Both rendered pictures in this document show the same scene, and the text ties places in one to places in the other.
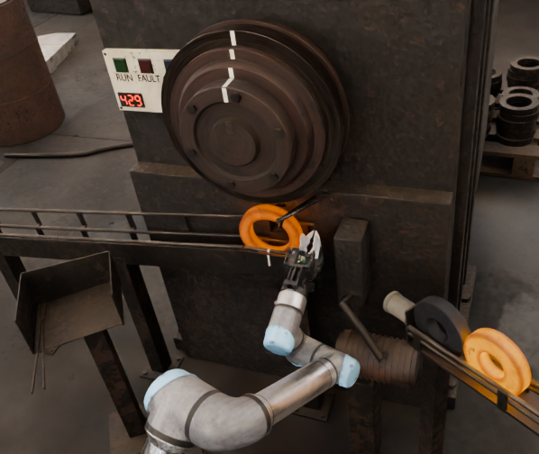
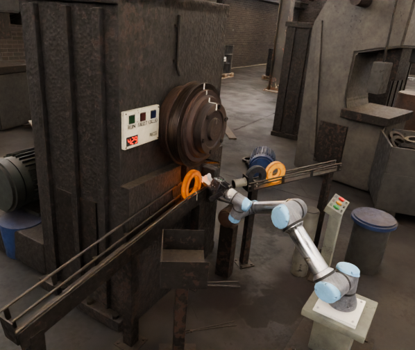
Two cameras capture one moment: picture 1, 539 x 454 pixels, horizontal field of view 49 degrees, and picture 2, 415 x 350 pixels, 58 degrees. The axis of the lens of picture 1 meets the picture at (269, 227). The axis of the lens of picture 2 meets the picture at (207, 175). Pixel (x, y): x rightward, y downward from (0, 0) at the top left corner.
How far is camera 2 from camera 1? 2.34 m
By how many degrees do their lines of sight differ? 75
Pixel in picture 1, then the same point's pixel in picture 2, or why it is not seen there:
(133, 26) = (137, 95)
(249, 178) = (214, 146)
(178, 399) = (293, 205)
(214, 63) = (202, 97)
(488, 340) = (275, 164)
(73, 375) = not seen: outside the picture
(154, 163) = (130, 182)
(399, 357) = not seen: hidden behind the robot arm
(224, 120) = (214, 119)
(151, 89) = (142, 130)
